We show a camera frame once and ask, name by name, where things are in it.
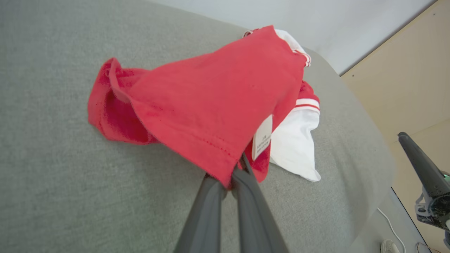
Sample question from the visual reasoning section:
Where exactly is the white plug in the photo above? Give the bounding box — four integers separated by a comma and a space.
381, 239, 400, 253

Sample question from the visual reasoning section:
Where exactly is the red shirt with white sleeves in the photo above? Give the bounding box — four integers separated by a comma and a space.
87, 25, 322, 192

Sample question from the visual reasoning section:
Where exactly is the beige wooden board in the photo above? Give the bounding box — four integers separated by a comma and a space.
340, 0, 450, 253

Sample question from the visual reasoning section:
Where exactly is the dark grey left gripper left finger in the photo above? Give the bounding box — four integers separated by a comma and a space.
174, 173, 226, 253

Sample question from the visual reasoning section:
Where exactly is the grey fabric sofa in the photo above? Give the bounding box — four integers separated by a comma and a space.
0, 0, 396, 253

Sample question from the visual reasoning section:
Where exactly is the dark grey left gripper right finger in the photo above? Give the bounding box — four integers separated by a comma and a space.
230, 153, 289, 253

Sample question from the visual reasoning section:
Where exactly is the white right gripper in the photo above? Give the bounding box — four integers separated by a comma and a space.
398, 132, 450, 248

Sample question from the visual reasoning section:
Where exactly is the white floor cable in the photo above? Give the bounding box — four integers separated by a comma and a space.
377, 207, 406, 253

